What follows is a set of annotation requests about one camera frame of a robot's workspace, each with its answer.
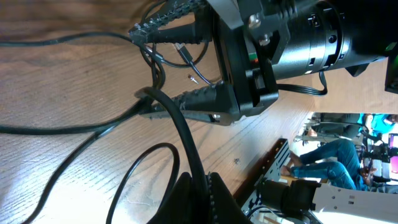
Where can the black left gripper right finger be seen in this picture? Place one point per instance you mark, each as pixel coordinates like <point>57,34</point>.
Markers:
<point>223,208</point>

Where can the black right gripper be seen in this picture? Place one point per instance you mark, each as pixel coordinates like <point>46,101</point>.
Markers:
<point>260,43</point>

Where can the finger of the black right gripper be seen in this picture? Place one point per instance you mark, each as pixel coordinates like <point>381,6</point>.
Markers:
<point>151,30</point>
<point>211,104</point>

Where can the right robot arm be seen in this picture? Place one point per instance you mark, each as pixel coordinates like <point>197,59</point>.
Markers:
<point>375,37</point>

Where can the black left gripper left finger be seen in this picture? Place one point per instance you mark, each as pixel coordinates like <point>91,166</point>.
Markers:
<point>177,208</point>

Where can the seated person in jeans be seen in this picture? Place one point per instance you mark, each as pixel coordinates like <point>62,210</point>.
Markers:
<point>338,161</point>

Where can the small metal debris piece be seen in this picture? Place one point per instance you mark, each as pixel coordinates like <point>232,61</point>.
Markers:
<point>191,77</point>

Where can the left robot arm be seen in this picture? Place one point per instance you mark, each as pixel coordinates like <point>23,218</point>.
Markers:
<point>327,198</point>

